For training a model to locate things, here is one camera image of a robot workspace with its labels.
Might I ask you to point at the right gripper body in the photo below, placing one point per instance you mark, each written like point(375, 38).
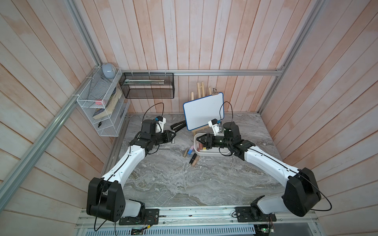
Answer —
point(218, 142)

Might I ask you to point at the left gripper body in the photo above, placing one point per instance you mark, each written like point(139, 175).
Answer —
point(160, 137)

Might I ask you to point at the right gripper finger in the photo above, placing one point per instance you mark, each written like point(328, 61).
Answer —
point(202, 141)
point(203, 137)

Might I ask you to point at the white plastic storage box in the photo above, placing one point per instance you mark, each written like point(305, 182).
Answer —
point(210, 152)

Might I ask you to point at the pink blue gradient lipstick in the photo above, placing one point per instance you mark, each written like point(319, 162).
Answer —
point(190, 150)

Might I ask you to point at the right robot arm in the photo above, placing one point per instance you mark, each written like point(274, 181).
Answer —
point(301, 192)

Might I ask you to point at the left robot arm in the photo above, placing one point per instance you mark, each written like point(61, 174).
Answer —
point(106, 199)

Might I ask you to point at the black lipstick gold band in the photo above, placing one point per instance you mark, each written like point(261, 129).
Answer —
point(193, 158)

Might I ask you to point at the black stapler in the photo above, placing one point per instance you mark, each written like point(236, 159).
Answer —
point(178, 126)

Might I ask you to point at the blue framed whiteboard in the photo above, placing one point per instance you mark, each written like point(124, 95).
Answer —
point(200, 111)

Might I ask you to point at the wooden block on shelf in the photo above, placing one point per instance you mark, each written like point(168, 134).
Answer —
point(108, 110)

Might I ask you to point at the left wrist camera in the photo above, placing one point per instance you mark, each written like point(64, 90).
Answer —
point(160, 122)

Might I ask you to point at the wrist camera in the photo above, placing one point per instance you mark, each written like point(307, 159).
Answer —
point(160, 122)
point(215, 125)

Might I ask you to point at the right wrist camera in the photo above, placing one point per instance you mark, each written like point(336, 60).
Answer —
point(215, 125)

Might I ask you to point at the black mesh wall basket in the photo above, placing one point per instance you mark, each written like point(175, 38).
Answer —
point(147, 85)

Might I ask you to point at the white wire wall shelf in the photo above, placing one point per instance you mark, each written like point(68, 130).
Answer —
point(95, 94)

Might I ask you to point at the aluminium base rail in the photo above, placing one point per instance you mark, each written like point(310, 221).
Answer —
point(217, 215)

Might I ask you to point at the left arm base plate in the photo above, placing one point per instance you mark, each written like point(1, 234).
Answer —
point(146, 217)

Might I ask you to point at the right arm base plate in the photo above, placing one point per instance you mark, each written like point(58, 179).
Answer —
point(252, 214)

